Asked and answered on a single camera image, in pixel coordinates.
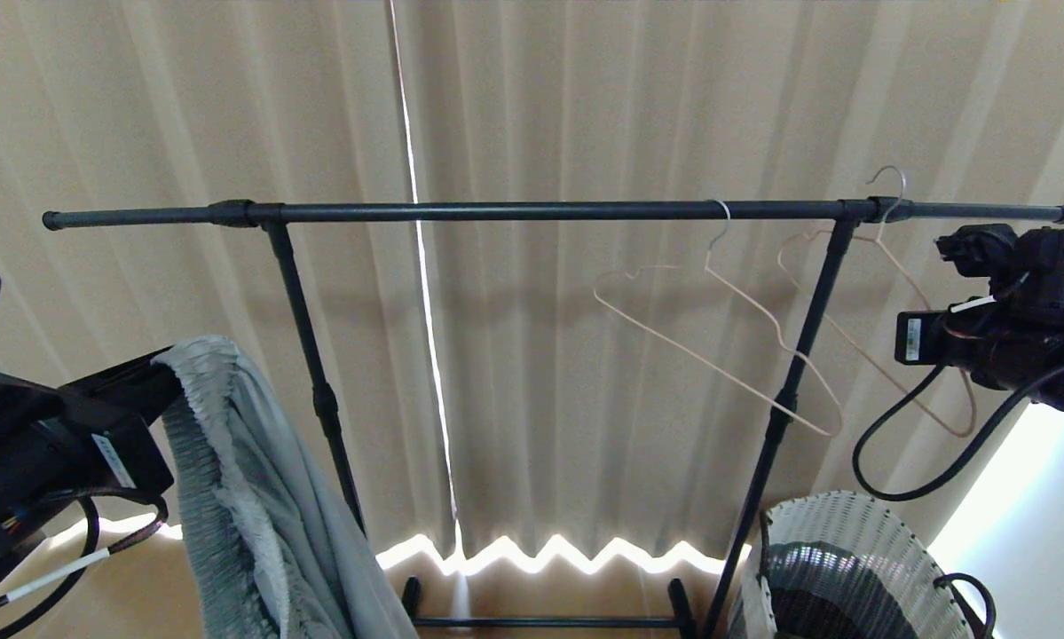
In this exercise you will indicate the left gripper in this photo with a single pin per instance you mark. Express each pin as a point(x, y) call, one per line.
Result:
point(52, 453)

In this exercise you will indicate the beige curtain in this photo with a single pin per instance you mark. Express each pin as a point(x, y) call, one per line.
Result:
point(585, 89)

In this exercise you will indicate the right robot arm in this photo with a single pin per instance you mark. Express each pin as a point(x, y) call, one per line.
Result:
point(1060, 266)

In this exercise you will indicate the pale grey shorts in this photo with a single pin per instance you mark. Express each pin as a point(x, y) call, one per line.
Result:
point(256, 497)

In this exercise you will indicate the pink clothes hanger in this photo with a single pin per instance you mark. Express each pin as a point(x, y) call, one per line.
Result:
point(727, 222)
point(902, 186)

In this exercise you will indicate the black clothes rack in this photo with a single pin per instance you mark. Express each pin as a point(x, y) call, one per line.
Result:
point(532, 211)

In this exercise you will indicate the white laundry basket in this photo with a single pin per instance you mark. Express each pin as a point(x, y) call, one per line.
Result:
point(851, 524)

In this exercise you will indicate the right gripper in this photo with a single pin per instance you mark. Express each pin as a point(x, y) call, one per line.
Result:
point(957, 346)

